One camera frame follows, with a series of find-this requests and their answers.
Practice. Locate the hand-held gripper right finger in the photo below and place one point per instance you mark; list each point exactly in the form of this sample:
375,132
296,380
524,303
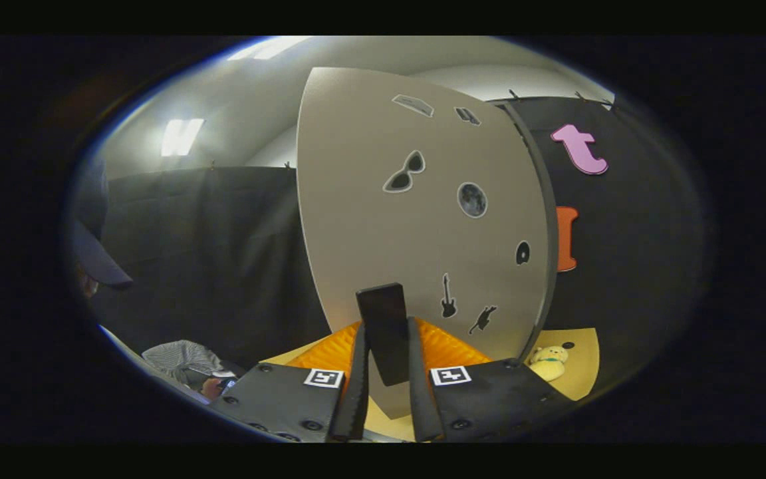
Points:
423,406

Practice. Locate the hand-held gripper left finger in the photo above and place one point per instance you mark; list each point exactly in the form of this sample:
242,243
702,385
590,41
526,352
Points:
356,399

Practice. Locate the white cabinet door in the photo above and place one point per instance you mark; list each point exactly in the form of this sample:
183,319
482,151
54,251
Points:
370,199

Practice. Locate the yellow plush toy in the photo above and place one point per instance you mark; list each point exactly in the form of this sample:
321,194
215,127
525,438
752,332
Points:
548,362

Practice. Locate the grey cabinet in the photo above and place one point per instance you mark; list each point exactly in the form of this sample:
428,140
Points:
550,293

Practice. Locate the person's striped clothing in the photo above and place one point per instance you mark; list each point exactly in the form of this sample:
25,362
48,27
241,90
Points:
177,356

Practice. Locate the black backdrop cloth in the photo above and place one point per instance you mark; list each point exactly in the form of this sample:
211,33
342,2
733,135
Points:
210,253

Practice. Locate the person's dark cap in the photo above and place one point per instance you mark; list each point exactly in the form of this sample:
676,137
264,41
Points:
100,259

